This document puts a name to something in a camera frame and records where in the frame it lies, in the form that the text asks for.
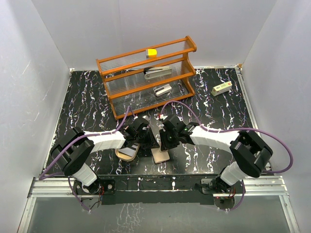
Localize pink leather card holder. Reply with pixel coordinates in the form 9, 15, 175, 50
151, 142, 170, 164

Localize white card stack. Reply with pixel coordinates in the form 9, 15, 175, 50
119, 144, 139, 157

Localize beige card box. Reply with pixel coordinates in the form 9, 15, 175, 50
115, 144, 140, 162

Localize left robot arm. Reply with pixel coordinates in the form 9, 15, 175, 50
50, 117, 160, 194

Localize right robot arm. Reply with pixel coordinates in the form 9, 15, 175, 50
159, 115, 273, 193

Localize small white stapler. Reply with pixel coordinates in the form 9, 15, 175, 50
154, 84, 172, 97

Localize orange wooden shelf rack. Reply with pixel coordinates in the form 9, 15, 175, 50
96, 35, 197, 119

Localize large grey black stapler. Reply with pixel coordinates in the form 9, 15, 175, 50
143, 66, 172, 80

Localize white staples box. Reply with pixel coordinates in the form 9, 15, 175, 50
211, 82, 232, 96

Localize yellow grey tape dispenser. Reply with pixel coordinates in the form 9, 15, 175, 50
146, 49, 157, 59

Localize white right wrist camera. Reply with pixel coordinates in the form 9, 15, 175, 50
159, 114, 168, 123

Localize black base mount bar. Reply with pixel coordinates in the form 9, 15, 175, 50
100, 174, 216, 205

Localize aluminium frame rail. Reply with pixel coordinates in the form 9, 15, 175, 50
235, 64, 301, 233

